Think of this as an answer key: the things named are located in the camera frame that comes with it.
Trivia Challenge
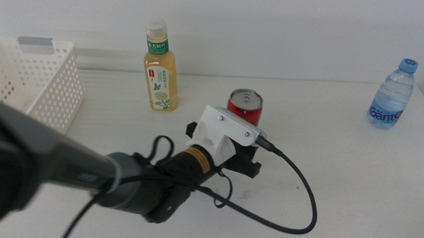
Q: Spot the clear water bottle blue cap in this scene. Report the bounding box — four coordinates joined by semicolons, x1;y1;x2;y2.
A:
366;56;419;132

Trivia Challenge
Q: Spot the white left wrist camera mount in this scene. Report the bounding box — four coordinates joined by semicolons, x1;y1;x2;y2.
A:
184;103;264;169

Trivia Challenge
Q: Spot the white perforated plastic basket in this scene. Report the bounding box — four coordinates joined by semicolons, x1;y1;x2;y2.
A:
0;36;86;136

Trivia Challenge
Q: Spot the yellow tea bottle white cap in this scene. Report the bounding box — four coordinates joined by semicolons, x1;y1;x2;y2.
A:
141;18;182;113

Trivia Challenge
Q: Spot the thin black left gripper wire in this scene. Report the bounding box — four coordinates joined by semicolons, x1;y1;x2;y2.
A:
145;133;235;210

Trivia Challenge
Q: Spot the red cola can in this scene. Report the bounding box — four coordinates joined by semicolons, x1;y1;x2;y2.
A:
226;88;264;128

